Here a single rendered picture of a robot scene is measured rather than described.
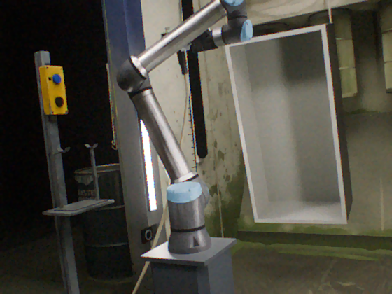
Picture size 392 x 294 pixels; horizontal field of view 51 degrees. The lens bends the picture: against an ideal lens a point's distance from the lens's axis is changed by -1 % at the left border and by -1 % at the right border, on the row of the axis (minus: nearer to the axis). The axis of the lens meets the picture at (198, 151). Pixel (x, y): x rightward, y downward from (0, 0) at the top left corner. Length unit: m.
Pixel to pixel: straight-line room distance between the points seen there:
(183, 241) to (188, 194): 0.19
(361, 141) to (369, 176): 0.34
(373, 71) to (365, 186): 1.02
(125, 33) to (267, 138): 1.21
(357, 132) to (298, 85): 1.18
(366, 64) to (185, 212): 2.65
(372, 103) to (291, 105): 1.22
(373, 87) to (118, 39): 2.29
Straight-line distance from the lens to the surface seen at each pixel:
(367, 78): 3.95
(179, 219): 1.71
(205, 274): 1.68
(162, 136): 1.88
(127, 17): 2.69
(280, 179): 3.06
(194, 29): 1.76
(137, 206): 2.67
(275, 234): 3.68
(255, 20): 3.80
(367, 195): 3.61
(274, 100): 2.90
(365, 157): 3.76
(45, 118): 2.38
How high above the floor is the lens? 1.16
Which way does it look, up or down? 4 degrees down
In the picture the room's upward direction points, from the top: 6 degrees counter-clockwise
